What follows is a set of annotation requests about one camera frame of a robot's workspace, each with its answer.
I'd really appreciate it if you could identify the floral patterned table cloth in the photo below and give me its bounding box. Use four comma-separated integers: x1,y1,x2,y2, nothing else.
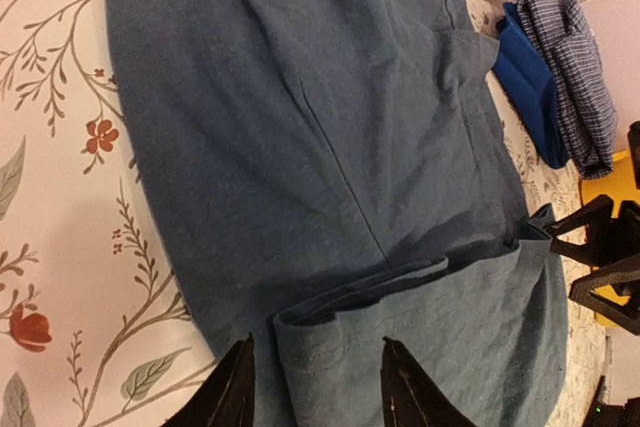
0,0,616,427

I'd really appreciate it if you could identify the grey blue garment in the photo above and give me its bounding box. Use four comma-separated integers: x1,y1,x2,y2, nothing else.
106,0,568,426

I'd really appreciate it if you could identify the folded royal blue garment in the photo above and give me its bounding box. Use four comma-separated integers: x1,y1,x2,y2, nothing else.
493,2,569,169

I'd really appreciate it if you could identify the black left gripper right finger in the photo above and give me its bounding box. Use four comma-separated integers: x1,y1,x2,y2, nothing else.
380,337,474,427

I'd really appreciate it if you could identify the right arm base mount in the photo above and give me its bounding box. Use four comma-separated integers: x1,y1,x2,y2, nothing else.
585,376,639,427

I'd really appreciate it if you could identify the blue checkered button shirt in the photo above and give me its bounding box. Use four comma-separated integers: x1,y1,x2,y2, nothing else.
517,0,617,180

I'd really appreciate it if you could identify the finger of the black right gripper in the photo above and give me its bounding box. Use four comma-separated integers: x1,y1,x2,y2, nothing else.
544,195,639,267
569,256,639,335

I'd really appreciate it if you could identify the yellow plastic laundry basket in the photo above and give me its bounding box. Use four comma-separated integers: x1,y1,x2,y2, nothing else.
580,147,639,335

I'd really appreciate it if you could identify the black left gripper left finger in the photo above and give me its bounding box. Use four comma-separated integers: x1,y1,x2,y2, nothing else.
162,334,256,427

